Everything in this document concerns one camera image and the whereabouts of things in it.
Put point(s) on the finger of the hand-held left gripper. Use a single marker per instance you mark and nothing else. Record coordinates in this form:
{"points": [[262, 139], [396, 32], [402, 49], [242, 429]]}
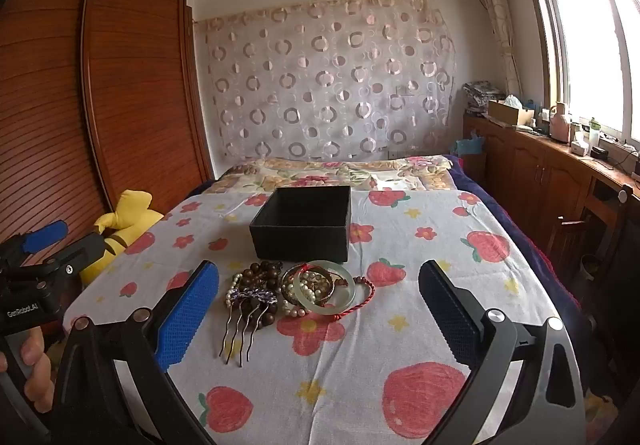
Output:
{"points": [[45, 234], [85, 247]]}

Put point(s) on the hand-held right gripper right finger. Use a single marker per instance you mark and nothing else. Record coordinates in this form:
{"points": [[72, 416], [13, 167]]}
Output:
{"points": [[450, 320]]}

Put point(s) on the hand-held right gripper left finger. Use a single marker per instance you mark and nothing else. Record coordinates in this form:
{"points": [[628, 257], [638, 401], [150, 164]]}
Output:
{"points": [[187, 315]]}

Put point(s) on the metal hair comb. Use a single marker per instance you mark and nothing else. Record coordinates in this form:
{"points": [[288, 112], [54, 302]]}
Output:
{"points": [[255, 298]]}

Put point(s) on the dark thin bangle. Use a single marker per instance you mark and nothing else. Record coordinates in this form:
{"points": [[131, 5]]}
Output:
{"points": [[285, 291]]}

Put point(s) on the pale jade bangle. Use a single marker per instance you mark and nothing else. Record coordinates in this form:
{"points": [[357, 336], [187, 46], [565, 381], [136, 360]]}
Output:
{"points": [[301, 299]]}

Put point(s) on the black square box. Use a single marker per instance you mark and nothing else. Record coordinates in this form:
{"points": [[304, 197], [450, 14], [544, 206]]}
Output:
{"points": [[300, 240]]}

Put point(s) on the person's left hand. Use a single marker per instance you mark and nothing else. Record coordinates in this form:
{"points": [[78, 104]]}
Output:
{"points": [[32, 370]]}

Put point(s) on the yellow plush toy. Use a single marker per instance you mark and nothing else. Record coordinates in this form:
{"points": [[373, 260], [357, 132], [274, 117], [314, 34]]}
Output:
{"points": [[132, 215]]}

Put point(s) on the dark blue blanket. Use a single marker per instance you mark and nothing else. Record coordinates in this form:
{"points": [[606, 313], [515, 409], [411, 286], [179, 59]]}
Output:
{"points": [[505, 225]]}

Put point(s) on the strawberry print bed sheet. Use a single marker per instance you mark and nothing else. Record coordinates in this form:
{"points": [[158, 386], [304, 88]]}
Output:
{"points": [[350, 375]]}

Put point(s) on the wooden wardrobe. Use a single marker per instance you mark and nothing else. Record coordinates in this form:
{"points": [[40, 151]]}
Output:
{"points": [[75, 100]]}

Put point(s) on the wooden chair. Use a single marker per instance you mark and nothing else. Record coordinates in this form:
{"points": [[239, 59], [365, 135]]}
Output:
{"points": [[585, 235]]}

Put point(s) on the long wooden cabinet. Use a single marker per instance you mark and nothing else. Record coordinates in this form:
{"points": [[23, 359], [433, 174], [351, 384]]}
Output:
{"points": [[530, 170]]}

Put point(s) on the blue paper bag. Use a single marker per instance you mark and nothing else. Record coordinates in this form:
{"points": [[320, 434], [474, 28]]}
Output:
{"points": [[470, 146]]}

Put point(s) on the floral quilt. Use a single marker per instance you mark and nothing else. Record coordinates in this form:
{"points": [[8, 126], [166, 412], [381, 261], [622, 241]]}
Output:
{"points": [[310, 172]]}

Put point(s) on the cardboard box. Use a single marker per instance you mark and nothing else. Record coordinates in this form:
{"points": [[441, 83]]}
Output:
{"points": [[510, 114]]}

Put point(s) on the pink kettle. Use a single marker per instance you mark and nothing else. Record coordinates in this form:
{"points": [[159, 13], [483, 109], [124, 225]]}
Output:
{"points": [[561, 125]]}

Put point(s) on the stack of printed papers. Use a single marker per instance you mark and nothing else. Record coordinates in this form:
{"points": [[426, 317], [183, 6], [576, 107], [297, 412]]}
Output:
{"points": [[480, 95]]}

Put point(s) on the white plastic bag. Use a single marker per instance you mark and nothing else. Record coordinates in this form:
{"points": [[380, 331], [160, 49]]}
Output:
{"points": [[511, 101]]}

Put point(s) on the green cap bottle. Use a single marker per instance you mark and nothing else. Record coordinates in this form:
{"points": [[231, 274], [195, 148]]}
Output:
{"points": [[594, 132]]}

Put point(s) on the circle pattern sheer curtain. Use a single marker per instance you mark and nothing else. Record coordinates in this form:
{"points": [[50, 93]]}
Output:
{"points": [[325, 75]]}

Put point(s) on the patterned window curtain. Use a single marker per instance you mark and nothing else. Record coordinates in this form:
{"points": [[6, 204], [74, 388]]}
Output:
{"points": [[497, 25]]}

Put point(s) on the window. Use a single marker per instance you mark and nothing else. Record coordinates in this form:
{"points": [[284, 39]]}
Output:
{"points": [[590, 35]]}

